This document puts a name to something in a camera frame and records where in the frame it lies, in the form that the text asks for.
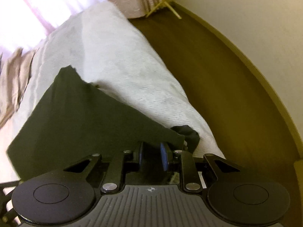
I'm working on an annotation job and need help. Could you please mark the black trousers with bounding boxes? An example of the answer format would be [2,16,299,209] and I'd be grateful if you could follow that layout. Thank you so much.
[7,66,200,180]

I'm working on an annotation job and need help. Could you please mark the folded beige blanket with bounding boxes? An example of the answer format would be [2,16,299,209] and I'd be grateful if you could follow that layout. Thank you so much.
[1,48,36,127]

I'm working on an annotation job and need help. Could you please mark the wooden stand legs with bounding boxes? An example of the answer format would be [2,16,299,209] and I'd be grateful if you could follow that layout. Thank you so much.
[145,1,182,19]

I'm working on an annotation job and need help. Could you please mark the pink curtain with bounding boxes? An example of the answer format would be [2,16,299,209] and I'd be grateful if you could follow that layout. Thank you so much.
[1,0,162,58]

